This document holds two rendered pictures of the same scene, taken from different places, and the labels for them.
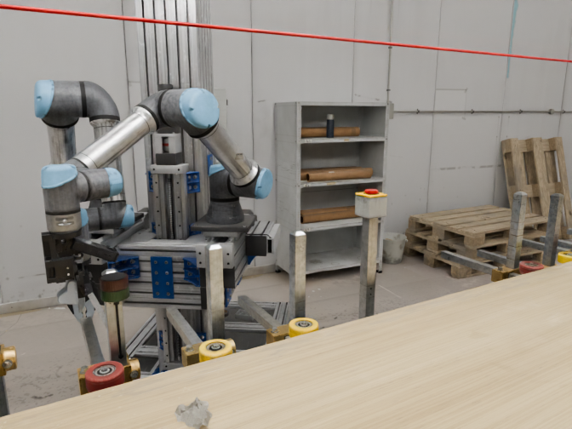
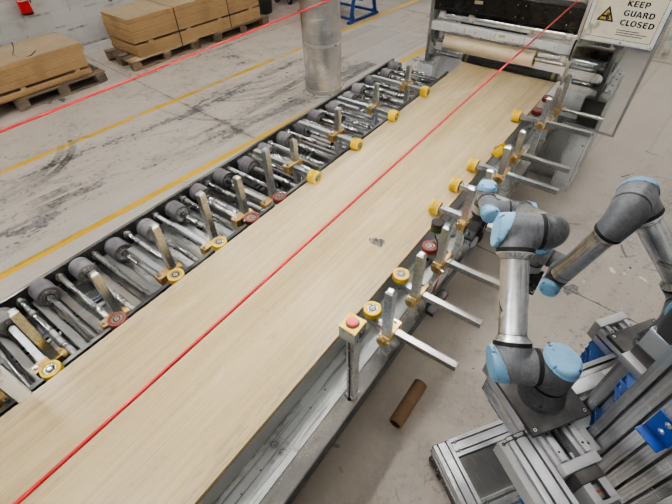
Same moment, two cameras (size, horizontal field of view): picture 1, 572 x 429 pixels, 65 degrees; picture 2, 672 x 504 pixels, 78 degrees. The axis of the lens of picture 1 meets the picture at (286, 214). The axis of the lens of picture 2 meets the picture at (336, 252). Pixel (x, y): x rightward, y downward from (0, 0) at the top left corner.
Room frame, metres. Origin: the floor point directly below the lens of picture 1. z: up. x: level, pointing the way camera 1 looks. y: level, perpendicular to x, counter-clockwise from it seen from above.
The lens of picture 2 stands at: (2.10, -0.62, 2.38)
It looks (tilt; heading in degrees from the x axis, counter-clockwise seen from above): 45 degrees down; 157
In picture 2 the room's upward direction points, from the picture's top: 2 degrees counter-clockwise
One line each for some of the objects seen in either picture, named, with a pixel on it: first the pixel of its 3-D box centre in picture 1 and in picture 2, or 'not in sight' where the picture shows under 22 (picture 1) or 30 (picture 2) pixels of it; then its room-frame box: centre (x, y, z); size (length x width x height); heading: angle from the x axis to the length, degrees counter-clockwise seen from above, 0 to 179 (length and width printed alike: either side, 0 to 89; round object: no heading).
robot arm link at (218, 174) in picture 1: (225, 179); (555, 368); (1.76, 0.24, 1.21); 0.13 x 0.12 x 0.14; 59
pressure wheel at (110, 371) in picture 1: (106, 391); (428, 252); (0.89, 0.40, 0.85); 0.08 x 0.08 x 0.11
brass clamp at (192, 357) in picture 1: (208, 353); (416, 295); (1.09, 0.20, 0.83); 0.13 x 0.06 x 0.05; 119
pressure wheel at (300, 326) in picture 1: (303, 341); (372, 315); (1.12, -0.05, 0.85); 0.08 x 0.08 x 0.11
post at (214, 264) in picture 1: (216, 330); (415, 290); (1.11, 0.19, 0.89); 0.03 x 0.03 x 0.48; 29
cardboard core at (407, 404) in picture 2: not in sight; (408, 403); (1.25, 0.15, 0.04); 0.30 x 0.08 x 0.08; 119
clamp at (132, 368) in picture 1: (109, 375); (440, 261); (0.97, 0.42, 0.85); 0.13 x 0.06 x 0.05; 119
